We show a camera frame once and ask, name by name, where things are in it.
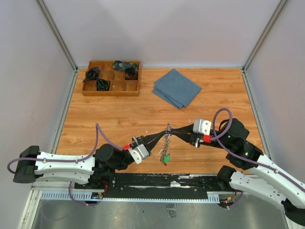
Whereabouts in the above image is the metal disc with keyrings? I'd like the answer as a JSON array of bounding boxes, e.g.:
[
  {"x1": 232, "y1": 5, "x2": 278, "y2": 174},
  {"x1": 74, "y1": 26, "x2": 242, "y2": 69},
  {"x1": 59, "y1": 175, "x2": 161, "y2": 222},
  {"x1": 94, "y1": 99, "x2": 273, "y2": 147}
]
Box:
[{"x1": 159, "y1": 123, "x2": 172, "y2": 165}]

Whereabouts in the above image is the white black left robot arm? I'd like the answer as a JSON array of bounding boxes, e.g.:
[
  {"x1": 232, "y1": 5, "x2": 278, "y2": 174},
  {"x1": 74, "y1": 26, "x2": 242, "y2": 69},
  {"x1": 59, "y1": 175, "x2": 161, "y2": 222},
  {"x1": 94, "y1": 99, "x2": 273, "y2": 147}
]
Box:
[{"x1": 13, "y1": 131, "x2": 165, "y2": 189}]

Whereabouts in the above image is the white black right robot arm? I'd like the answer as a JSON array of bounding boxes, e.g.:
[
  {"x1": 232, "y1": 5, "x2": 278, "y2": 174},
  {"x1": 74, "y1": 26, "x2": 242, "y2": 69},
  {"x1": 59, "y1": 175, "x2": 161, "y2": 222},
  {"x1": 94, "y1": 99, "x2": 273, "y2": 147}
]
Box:
[{"x1": 170, "y1": 118, "x2": 305, "y2": 226}]

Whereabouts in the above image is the green key tag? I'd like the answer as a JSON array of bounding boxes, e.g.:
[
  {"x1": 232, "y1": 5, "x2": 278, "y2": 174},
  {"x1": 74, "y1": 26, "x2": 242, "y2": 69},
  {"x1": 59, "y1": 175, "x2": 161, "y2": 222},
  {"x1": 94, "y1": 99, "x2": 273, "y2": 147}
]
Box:
[{"x1": 163, "y1": 154, "x2": 170, "y2": 165}]

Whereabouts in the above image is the folded blue cloth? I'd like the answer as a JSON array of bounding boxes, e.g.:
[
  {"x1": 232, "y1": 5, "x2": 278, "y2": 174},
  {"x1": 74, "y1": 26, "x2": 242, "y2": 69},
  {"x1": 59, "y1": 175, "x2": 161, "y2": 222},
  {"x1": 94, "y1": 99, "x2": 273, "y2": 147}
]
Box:
[{"x1": 152, "y1": 69, "x2": 202, "y2": 109}]

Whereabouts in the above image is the wooden compartment tray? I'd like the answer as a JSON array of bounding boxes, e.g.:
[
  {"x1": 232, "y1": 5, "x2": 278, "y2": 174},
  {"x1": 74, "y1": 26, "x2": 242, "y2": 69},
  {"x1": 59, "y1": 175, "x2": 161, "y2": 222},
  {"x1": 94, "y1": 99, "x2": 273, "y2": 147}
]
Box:
[{"x1": 82, "y1": 61, "x2": 142, "y2": 96}]

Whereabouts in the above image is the dark rolled cloth middle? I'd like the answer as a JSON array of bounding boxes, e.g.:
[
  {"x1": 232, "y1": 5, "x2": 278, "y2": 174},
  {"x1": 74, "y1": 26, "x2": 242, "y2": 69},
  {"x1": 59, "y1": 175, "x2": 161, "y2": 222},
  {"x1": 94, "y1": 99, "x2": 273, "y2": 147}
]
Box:
[{"x1": 96, "y1": 78, "x2": 110, "y2": 91}]

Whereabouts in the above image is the dark rolled cloth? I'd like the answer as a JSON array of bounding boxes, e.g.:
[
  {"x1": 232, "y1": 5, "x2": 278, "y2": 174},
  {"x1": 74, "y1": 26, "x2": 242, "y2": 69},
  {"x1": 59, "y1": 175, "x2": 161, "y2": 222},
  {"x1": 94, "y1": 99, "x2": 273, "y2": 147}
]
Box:
[
  {"x1": 96, "y1": 78, "x2": 110, "y2": 91},
  {"x1": 82, "y1": 66, "x2": 100, "y2": 83},
  {"x1": 124, "y1": 67, "x2": 138, "y2": 80}
]

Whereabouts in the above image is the dark rolled cloth right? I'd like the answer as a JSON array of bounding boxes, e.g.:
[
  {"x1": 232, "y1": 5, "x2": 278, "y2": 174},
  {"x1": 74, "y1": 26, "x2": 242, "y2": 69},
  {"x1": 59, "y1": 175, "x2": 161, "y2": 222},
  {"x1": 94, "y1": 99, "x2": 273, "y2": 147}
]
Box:
[{"x1": 124, "y1": 67, "x2": 138, "y2": 80}]

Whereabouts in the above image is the blue yellow patterned cloth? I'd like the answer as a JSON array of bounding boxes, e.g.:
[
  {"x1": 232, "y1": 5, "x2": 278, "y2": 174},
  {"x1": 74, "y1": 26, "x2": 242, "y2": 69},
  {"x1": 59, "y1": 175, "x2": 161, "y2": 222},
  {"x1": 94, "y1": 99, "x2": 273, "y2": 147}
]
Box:
[{"x1": 112, "y1": 61, "x2": 139, "y2": 71}]

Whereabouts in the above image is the dark rolled cloth left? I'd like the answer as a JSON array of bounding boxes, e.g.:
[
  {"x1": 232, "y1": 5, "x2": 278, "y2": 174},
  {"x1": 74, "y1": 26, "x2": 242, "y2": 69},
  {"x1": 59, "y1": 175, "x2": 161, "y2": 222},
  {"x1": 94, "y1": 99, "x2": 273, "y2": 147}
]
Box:
[{"x1": 82, "y1": 66, "x2": 100, "y2": 83}]

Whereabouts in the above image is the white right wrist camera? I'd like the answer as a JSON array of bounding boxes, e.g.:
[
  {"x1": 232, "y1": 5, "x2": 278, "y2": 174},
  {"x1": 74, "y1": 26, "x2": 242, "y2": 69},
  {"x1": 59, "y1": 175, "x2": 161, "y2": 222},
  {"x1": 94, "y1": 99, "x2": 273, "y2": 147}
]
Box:
[{"x1": 193, "y1": 118, "x2": 212, "y2": 143}]

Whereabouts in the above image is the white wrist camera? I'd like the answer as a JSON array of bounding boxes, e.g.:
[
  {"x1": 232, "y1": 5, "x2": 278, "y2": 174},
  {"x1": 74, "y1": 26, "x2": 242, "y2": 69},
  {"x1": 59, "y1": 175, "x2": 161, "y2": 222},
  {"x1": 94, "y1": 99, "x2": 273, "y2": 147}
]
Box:
[
  {"x1": 193, "y1": 118, "x2": 212, "y2": 143},
  {"x1": 122, "y1": 143, "x2": 151, "y2": 165}
]

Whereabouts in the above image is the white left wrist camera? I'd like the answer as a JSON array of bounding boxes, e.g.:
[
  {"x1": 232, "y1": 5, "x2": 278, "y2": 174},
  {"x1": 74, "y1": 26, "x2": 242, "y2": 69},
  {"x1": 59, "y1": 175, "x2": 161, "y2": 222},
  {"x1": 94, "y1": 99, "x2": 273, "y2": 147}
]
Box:
[{"x1": 122, "y1": 143, "x2": 151, "y2": 165}]

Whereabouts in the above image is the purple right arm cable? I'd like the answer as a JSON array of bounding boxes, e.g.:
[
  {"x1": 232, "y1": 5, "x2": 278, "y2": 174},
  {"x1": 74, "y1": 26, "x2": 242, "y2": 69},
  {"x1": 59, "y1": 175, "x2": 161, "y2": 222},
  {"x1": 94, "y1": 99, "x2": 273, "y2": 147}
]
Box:
[{"x1": 212, "y1": 108, "x2": 305, "y2": 187}]

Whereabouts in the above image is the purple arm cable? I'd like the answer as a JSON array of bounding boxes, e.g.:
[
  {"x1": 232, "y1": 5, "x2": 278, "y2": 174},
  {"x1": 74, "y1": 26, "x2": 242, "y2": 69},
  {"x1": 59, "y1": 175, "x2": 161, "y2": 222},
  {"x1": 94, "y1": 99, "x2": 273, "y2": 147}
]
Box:
[
  {"x1": 212, "y1": 108, "x2": 305, "y2": 187},
  {"x1": 7, "y1": 123, "x2": 126, "y2": 207}
]

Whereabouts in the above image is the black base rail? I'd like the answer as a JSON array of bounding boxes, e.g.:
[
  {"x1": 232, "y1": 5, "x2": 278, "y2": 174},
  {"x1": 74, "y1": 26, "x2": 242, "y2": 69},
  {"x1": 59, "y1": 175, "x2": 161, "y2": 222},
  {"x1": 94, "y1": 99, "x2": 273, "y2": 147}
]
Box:
[{"x1": 73, "y1": 173, "x2": 234, "y2": 201}]

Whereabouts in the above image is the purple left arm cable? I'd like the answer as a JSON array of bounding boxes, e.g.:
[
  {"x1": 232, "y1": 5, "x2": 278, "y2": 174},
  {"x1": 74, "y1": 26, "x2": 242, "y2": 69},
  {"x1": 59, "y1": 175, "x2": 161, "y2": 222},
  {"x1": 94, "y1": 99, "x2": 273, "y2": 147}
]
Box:
[{"x1": 7, "y1": 123, "x2": 126, "y2": 207}]

